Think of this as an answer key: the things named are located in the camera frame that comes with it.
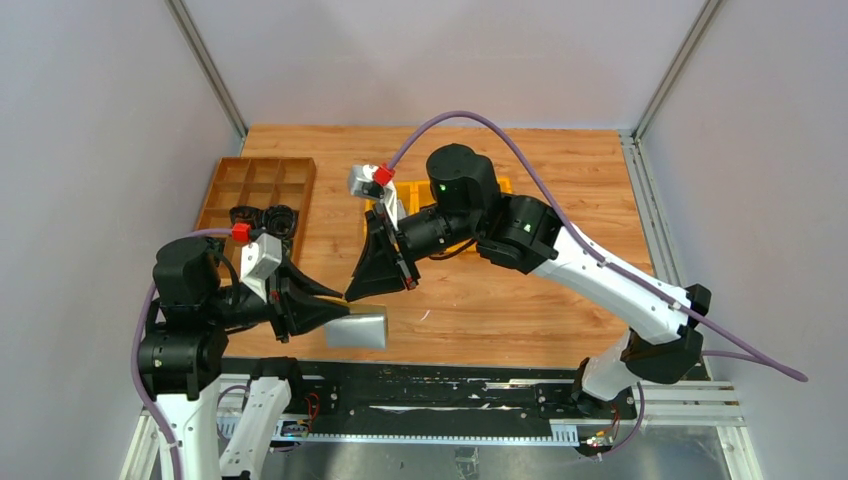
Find black cable coil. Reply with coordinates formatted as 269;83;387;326
229;204;295;241

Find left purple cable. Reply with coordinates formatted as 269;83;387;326
131;225;253;480

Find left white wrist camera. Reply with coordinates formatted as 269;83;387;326
239;233;283;303

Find yellow bin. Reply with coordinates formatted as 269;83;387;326
409;180;436;214
363;199;374;238
497;177;513;195

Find right yellow bin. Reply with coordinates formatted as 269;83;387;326
497;177;513;195

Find wooden compartment tray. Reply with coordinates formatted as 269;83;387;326
195;157;316;264

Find middle yellow bin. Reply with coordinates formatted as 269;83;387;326
409;180;436;214

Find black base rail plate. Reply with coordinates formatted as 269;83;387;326
285;360;637;438

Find yellow leather card holder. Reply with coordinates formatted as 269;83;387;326
323;305;388;350

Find left yellow bin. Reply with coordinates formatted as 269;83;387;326
363;199;374;238

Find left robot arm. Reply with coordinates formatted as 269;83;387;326
132;228;350;479

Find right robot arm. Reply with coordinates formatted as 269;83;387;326
344;144;709;405

